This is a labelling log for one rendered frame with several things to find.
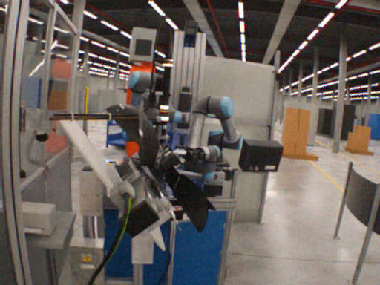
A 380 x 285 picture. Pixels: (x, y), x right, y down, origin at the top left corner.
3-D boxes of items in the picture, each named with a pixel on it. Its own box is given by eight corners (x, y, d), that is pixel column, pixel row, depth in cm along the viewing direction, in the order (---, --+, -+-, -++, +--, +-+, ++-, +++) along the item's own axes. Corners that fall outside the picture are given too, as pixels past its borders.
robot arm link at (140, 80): (141, 145, 213) (154, 76, 185) (121, 145, 207) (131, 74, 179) (138, 136, 222) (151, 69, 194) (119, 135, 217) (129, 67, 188)
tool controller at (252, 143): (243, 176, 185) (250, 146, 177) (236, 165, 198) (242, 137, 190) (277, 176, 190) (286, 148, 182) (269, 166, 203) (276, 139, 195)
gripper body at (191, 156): (193, 151, 151) (208, 149, 160) (181, 147, 157) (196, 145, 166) (191, 165, 153) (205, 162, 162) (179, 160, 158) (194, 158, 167)
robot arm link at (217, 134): (210, 145, 227) (211, 128, 225) (226, 148, 222) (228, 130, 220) (204, 147, 216) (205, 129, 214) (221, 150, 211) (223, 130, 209)
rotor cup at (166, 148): (163, 188, 125) (188, 171, 126) (143, 162, 121) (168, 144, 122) (160, 179, 139) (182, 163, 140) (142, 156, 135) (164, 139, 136)
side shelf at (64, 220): (10, 245, 102) (10, 239, 101) (34, 214, 137) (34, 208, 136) (63, 250, 107) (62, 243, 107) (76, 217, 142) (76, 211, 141)
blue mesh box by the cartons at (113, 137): (105, 148, 815) (106, 113, 801) (122, 142, 939) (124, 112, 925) (133, 151, 799) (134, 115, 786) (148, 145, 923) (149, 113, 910)
